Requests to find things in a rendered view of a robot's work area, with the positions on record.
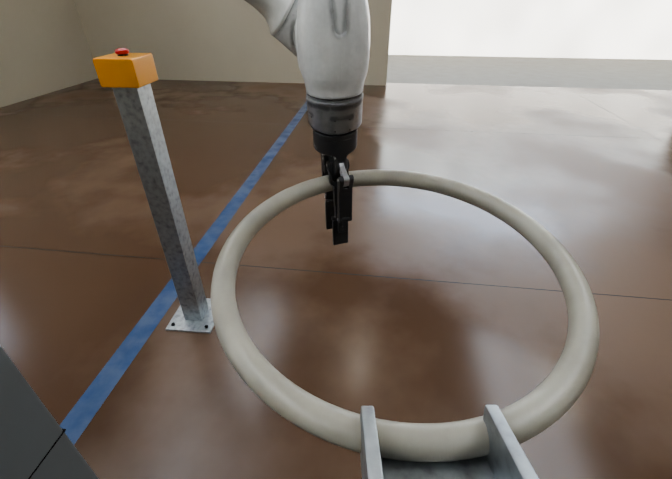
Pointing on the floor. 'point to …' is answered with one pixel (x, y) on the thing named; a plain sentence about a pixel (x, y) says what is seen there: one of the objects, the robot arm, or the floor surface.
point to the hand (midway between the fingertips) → (336, 222)
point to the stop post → (157, 181)
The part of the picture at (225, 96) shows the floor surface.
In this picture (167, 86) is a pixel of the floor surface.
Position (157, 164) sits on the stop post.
